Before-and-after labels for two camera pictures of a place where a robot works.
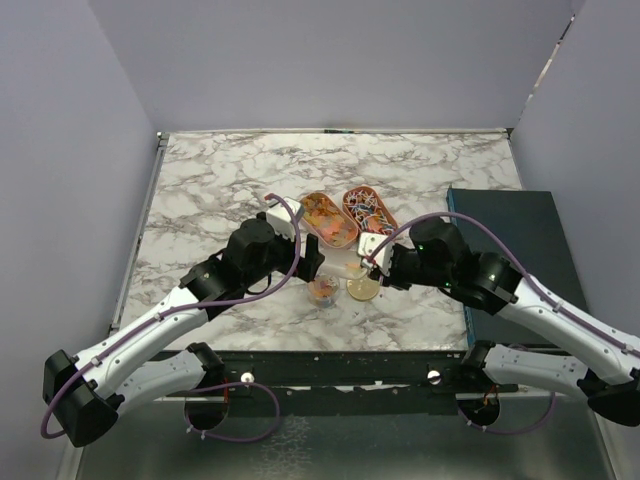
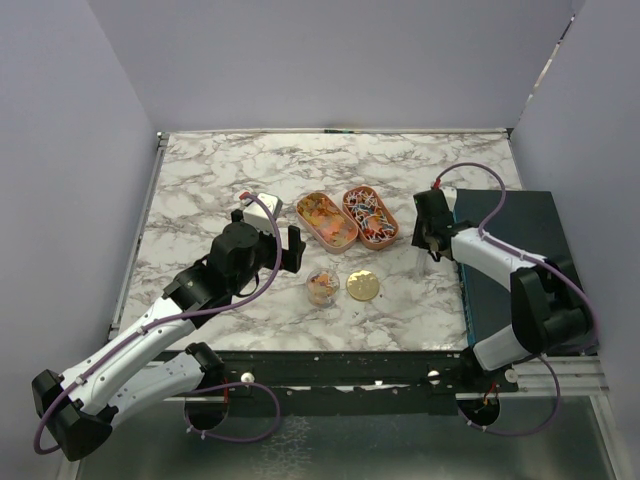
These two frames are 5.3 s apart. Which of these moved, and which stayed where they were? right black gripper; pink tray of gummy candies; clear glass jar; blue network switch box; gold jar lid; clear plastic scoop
Moved: clear plastic scoop; right black gripper
Stayed: pink tray of gummy candies; blue network switch box; gold jar lid; clear glass jar
